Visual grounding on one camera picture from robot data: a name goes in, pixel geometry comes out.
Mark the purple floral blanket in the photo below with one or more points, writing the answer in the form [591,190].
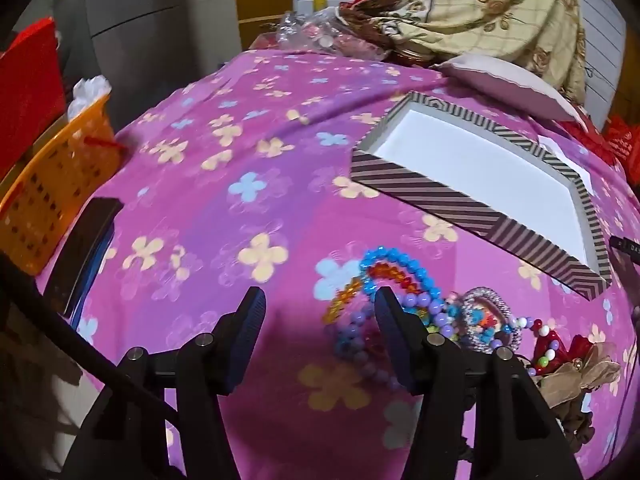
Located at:
[225,210]

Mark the red bow hair clip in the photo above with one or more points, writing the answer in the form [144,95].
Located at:
[580,347]

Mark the grey cabinet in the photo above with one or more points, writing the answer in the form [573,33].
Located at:
[160,25]

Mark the orange plastic basket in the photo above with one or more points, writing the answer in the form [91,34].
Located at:
[50,195]

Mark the yellow floral quilt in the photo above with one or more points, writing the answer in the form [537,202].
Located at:
[500,0]

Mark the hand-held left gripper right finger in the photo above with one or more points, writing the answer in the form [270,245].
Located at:
[392,340]

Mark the white paper slip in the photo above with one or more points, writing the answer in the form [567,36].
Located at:
[565,160]

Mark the red woven bag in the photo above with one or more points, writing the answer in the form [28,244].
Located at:
[30,85]

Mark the red printed shopping bag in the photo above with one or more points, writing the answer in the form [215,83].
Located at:
[625,140]

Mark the clear plastic bag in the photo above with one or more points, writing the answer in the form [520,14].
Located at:
[305,30]

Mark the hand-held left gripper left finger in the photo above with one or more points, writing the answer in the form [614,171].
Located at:
[247,340]

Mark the brown leopard hair bow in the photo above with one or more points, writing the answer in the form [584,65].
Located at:
[595,370]

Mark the white plastic bag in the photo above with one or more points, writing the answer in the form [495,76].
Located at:
[90,92]

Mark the white pink pillow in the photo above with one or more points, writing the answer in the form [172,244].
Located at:
[500,75]

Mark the black flat panel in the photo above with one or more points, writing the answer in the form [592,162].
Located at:
[92,240]

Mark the small yellow bottle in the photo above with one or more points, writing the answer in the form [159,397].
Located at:
[320,2]

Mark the red cloth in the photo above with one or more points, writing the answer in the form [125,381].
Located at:
[585,135]

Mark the white slatted panel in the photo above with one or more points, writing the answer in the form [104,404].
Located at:
[600,35]

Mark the glass jar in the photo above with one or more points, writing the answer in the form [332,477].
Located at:
[412,56]

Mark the striped cardboard box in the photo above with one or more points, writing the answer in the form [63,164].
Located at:
[475,165]

